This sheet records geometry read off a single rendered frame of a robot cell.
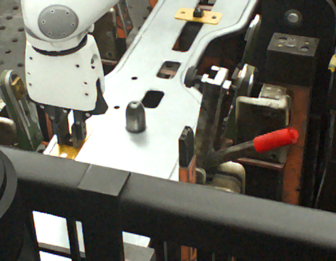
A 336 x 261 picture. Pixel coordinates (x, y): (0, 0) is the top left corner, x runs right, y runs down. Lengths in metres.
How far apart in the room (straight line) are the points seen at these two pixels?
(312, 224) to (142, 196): 0.08
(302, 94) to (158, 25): 0.36
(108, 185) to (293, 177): 1.04
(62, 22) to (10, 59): 1.10
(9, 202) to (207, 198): 0.11
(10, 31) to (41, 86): 1.03
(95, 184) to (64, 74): 0.71
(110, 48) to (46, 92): 0.46
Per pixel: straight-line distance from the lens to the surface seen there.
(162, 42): 1.54
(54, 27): 0.99
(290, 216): 0.41
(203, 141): 1.12
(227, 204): 0.41
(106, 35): 1.59
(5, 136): 1.33
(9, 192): 0.34
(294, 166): 1.43
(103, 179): 0.42
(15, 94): 1.29
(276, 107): 1.28
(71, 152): 1.22
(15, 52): 2.10
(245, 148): 1.13
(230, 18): 1.60
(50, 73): 1.14
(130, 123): 1.32
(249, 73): 1.27
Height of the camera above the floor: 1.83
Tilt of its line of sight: 38 degrees down
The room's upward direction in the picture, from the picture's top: 5 degrees counter-clockwise
